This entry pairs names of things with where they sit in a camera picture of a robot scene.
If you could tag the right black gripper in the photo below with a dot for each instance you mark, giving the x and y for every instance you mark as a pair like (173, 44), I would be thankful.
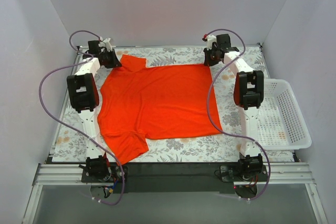
(210, 57)

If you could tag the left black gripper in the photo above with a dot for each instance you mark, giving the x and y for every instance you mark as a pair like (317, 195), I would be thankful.
(112, 60)

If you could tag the orange t shirt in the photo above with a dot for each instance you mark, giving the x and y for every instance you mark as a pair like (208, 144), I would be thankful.
(141, 103)

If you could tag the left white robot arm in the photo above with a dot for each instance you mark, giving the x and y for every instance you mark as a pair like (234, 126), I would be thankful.
(84, 98)

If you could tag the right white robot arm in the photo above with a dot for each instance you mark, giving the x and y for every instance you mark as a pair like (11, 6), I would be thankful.
(248, 95)

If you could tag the white plastic basket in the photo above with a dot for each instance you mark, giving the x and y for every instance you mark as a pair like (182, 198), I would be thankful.
(281, 125)

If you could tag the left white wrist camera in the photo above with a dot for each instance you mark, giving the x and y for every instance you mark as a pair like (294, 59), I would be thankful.
(105, 43)

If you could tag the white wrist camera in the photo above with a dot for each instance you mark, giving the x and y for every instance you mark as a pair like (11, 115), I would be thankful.
(209, 39)
(105, 43)

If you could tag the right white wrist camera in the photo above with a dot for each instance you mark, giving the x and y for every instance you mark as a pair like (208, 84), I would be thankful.
(209, 39)

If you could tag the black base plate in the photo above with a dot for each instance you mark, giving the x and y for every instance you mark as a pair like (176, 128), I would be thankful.
(180, 177)

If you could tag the aluminium frame rail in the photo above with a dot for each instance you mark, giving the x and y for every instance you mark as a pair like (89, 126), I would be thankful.
(71, 174)

